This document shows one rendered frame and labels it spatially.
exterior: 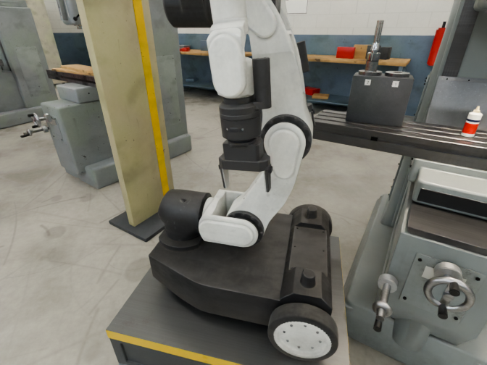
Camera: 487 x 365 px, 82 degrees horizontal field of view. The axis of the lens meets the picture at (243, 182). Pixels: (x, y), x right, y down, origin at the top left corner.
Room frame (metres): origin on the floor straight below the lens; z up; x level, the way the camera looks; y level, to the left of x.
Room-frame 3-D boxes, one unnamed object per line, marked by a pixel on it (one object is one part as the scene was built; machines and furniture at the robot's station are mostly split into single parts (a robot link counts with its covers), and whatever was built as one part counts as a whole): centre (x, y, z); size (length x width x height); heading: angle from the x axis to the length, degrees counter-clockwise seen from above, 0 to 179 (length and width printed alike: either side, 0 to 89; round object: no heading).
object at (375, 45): (1.23, -0.52, 1.25); 0.03 x 0.03 x 0.11
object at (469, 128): (1.01, -0.84, 0.98); 0.04 x 0.04 x 0.11
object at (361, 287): (1.21, -0.99, 0.10); 1.20 x 0.60 x 0.20; 148
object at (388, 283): (0.62, -0.46, 0.51); 0.22 x 0.06 x 0.06; 148
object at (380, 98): (1.21, -0.57, 1.03); 0.22 x 0.12 x 0.20; 65
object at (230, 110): (0.61, 0.00, 1.17); 0.11 x 0.11 x 0.11; 74
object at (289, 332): (0.51, -0.17, 0.50); 0.20 x 0.05 x 0.20; 76
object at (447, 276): (0.57, -0.59, 0.63); 0.16 x 0.12 x 0.12; 148
